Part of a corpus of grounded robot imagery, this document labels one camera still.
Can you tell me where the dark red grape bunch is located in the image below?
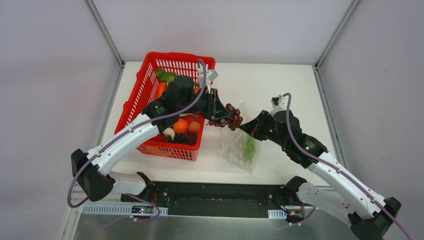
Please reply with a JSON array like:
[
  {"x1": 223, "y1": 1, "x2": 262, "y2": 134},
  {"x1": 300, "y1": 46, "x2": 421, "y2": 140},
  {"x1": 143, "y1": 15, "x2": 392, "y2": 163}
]
[{"x1": 207, "y1": 103, "x2": 244, "y2": 131}]

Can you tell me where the green grape bunch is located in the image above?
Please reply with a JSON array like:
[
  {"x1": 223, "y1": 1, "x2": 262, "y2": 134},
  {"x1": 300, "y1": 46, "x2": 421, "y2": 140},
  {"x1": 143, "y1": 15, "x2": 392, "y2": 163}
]
[{"x1": 244, "y1": 136, "x2": 257, "y2": 162}]

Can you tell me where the clear zip top bag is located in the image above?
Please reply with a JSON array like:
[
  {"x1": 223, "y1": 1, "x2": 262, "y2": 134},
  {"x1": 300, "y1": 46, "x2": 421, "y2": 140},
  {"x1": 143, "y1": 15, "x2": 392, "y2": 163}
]
[{"x1": 220, "y1": 99, "x2": 260, "y2": 174}]

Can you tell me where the black grape bunch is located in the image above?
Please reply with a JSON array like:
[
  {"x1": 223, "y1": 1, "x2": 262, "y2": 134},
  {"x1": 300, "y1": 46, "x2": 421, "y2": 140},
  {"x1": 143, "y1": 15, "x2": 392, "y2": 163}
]
[{"x1": 165, "y1": 133, "x2": 188, "y2": 144}]

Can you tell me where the red plastic basket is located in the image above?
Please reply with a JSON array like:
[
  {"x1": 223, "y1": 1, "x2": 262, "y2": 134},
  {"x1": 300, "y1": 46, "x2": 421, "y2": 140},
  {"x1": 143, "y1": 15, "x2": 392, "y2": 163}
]
[{"x1": 115, "y1": 51, "x2": 216, "y2": 161}]

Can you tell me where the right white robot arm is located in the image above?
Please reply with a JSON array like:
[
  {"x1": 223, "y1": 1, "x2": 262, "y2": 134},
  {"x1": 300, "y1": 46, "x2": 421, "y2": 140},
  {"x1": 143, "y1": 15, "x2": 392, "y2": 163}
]
[{"x1": 240, "y1": 110, "x2": 402, "y2": 240}]

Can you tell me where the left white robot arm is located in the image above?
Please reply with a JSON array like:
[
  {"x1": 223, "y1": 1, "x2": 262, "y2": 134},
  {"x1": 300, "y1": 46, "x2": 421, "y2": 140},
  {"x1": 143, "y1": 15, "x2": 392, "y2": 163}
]
[{"x1": 71, "y1": 75, "x2": 231, "y2": 203}]

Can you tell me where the peach fruit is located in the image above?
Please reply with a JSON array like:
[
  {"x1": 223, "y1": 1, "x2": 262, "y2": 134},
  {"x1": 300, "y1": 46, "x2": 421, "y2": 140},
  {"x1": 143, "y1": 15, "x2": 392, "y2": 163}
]
[{"x1": 187, "y1": 121, "x2": 201, "y2": 134}]

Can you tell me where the dark purple plum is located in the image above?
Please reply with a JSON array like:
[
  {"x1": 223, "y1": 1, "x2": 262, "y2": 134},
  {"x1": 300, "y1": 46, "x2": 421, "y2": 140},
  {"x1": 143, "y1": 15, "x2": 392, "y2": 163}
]
[{"x1": 185, "y1": 132, "x2": 198, "y2": 146}]

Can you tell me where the white garlic bulb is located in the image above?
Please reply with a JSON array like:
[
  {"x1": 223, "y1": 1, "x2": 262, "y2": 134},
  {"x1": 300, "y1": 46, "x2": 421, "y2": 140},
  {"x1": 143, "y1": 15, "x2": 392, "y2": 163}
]
[{"x1": 162, "y1": 127, "x2": 176, "y2": 140}]

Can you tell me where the orange carrot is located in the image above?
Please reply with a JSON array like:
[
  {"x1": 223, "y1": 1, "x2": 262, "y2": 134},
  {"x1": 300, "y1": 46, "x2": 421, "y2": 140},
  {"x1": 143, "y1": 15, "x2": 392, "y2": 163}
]
[{"x1": 155, "y1": 82, "x2": 168, "y2": 99}]

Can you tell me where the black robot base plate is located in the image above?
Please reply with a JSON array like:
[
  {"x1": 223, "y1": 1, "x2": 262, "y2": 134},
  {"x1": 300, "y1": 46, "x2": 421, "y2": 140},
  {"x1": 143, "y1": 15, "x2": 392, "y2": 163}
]
[{"x1": 137, "y1": 181, "x2": 306, "y2": 218}]

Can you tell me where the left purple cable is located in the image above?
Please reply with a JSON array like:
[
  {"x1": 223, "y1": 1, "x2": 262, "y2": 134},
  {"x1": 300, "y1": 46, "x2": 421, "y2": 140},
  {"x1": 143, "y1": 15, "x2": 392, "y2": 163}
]
[{"x1": 66, "y1": 58, "x2": 208, "y2": 210}]

